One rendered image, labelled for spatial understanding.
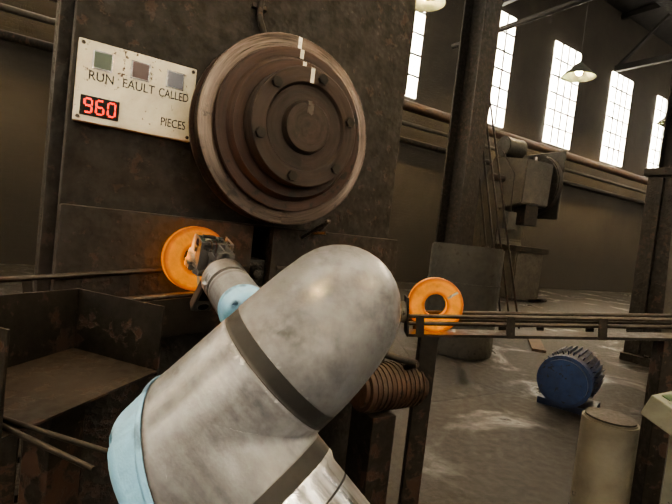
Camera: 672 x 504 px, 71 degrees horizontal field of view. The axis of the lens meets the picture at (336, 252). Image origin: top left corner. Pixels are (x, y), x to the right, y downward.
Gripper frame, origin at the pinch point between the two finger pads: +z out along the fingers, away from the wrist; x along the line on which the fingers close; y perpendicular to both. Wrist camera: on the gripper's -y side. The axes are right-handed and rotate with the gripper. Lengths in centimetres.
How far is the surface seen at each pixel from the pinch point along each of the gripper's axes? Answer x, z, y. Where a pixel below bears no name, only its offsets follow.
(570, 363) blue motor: -219, 15, -55
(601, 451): -78, -67, -16
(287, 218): -21.2, -0.8, 11.0
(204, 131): 2.2, 3.9, 27.5
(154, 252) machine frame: 8.3, 5.1, -3.2
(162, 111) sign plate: 9.0, 18.0, 28.5
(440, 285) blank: -63, -19, 2
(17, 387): 33.3, -34.9, -10.8
